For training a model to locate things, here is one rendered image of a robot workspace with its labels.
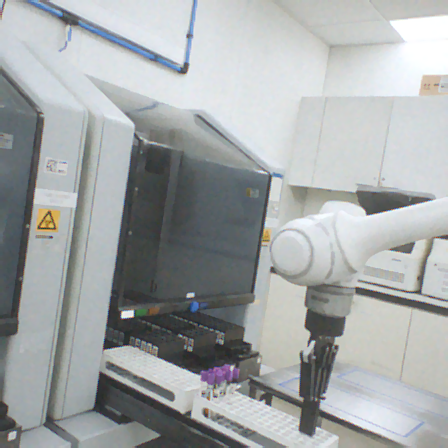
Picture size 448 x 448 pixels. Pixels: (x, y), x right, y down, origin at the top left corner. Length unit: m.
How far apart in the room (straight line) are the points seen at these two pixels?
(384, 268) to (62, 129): 2.60
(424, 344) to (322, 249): 2.61
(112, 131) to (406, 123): 2.80
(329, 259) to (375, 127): 3.07
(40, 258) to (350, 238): 0.63
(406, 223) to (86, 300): 0.73
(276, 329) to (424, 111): 1.82
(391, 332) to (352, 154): 1.31
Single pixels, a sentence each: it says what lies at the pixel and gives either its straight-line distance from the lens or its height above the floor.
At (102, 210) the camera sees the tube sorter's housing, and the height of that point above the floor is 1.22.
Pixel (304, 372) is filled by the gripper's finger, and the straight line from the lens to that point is 0.97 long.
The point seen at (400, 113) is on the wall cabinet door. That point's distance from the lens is 3.76.
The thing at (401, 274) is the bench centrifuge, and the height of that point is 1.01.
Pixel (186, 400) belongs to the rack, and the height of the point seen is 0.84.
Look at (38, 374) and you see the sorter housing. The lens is 1.18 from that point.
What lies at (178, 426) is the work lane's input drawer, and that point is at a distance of 1.16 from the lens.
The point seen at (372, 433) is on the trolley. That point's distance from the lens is 1.29.
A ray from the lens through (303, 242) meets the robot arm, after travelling 0.74.
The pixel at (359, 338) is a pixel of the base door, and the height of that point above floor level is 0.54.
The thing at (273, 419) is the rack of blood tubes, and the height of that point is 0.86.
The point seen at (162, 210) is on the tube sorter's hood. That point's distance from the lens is 1.29.
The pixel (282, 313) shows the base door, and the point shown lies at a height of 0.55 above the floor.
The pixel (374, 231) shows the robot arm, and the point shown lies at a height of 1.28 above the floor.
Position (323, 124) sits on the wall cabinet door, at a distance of 3.97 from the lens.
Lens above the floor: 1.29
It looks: 3 degrees down
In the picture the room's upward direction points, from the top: 9 degrees clockwise
